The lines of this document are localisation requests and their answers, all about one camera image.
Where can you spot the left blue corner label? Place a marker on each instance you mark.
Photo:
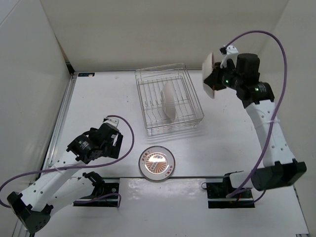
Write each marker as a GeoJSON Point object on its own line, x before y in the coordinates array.
{"type": "Point", "coordinates": [86, 74]}

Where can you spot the white plate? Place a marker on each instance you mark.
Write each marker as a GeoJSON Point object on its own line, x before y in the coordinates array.
{"type": "Point", "coordinates": [168, 102]}
{"type": "Point", "coordinates": [207, 69]}

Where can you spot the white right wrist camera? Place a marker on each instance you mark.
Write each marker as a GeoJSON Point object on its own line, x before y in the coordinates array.
{"type": "Point", "coordinates": [228, 52]}

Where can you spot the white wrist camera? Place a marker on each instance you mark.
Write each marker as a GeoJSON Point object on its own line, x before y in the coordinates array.
{"type": "Point", "coordinates": [228, 52]}
{"type": "Point", "coordinates": [112, 121]}

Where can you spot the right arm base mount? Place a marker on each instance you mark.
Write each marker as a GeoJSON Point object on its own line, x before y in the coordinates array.
{"type": "Point", "coordinates": [216, 197]}

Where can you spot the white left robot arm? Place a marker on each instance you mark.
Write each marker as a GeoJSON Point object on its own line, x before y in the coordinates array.
{"type": "Point", "coordinates": [57, 188]}

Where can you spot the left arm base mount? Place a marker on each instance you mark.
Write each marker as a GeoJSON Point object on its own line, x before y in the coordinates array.
{"type": "Point", "coordinates": [106, 196]}

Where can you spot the metal wire dish rack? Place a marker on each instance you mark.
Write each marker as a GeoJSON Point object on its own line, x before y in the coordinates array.
{"type": "Point", "coordinates": [150, 82]}

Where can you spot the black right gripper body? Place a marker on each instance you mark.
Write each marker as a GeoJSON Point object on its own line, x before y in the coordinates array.
{"type": "Point", "coordinates": [229, 76]}

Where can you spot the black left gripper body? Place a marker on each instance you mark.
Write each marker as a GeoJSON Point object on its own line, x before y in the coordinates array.
{"type": "Point", "coordinates": [112, 150]}

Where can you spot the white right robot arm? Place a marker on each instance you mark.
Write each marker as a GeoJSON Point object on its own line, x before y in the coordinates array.
{"type": "Point", "coordinates": [277, 166]}

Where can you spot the plate with orange sunburst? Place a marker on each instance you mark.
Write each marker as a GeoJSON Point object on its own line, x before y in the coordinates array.
{"type": "Point", "coordinates": [156, 163]}

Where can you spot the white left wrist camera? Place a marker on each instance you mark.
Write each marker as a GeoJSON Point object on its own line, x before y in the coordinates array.
{"type": "Point", "coordinates": [112, 121]}

